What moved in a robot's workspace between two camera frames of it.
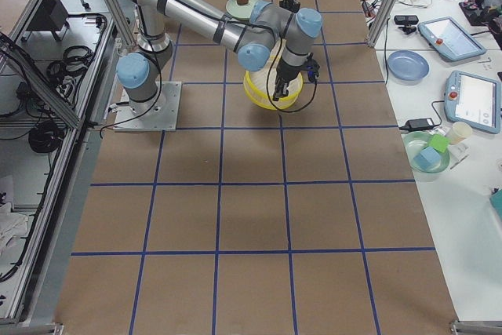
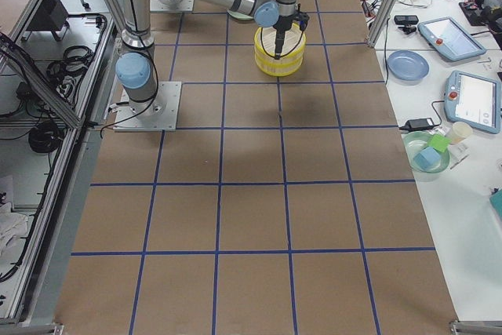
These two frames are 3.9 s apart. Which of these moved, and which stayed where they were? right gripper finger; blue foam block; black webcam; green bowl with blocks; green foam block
Moved: right gripper finger
Stayed: black webcam; green bowl with blocks; blue foam block; green foam block
